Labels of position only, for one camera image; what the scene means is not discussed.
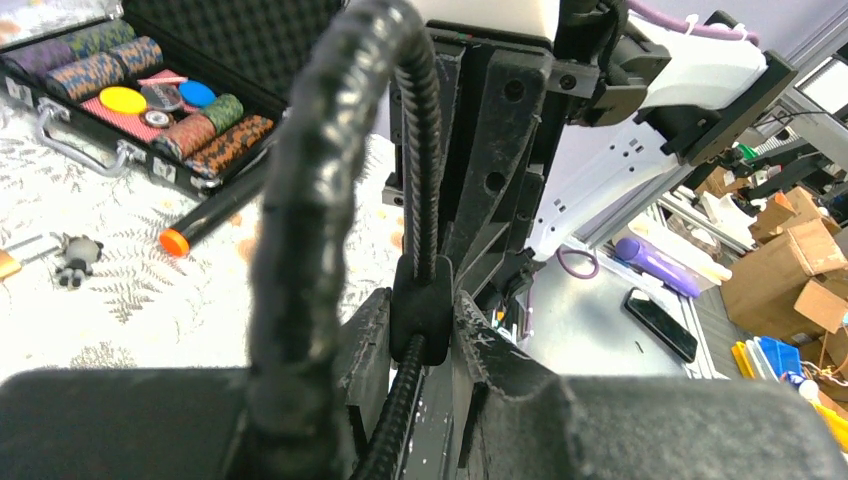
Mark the blue poker chip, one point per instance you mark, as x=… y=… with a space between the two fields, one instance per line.
x=196 y=94

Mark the cardboard box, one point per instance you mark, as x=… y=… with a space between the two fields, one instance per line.
x=779 y=290

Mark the purple bottle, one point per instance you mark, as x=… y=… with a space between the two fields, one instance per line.
x=646 y=257

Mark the black cable lock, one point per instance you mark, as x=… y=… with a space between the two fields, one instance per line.
x=298 y=270

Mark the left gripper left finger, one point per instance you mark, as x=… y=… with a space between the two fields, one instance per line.
x=166 y=417

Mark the black smartphone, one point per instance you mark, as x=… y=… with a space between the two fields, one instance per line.
x=659 y=322

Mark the yellow poker chip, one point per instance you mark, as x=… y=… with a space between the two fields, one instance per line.
x=123 y=100

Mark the black poker chip case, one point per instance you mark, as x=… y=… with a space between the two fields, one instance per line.
x=247 y=52

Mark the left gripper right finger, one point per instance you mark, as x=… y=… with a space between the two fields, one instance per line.
x=516 y=419

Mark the floral tablecloth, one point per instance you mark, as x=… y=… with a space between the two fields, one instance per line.
x=141 y=306

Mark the brass padlock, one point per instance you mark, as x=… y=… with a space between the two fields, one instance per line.
x=9 y=265

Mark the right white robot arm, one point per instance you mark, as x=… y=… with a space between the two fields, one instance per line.
x=552 y=111

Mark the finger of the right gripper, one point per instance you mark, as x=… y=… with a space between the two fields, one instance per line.
x=501 y=98
x=449 y=68

